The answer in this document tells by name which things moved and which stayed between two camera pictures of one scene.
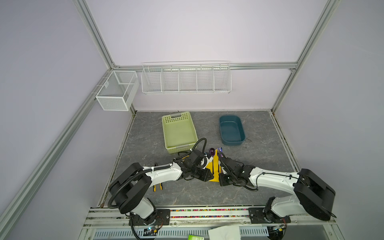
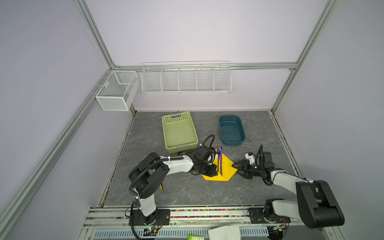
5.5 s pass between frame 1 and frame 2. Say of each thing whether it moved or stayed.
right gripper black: moved
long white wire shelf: stayed
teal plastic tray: stayed
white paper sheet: stayed
